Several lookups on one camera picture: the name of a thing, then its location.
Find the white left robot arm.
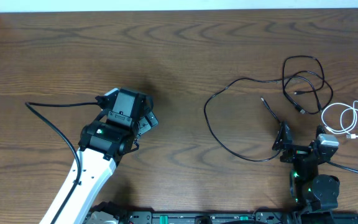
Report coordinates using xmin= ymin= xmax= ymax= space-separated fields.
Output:
xmin=41 ymin=88 xmax=158 ymax=223

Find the white USB cable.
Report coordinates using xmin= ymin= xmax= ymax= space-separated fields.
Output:
xmin=321 ymin=100 xmax=358 ymax=140

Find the black mounting rail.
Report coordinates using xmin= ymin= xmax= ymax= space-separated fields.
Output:
xmin=84 ymin=202 xmax=358 ymax=224

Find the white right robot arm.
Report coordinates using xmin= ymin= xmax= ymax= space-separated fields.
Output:
xmin=272 ymin=121 xmax=340 ymax=223

